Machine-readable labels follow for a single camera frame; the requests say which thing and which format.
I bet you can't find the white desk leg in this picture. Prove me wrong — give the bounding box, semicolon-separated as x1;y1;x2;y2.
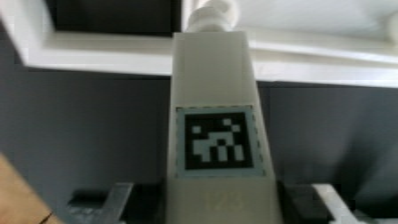
165;0;283;224

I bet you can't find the white desk top tray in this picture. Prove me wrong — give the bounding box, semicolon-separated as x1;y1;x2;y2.
181;0;398;88

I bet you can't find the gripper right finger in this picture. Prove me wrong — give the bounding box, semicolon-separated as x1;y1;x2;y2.
277;182;366;224

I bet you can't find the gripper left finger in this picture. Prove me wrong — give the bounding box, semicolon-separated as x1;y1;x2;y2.
62;181;167;224

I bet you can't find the white U-shaped obstacle frame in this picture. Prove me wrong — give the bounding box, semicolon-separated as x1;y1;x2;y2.
0;0;398;89

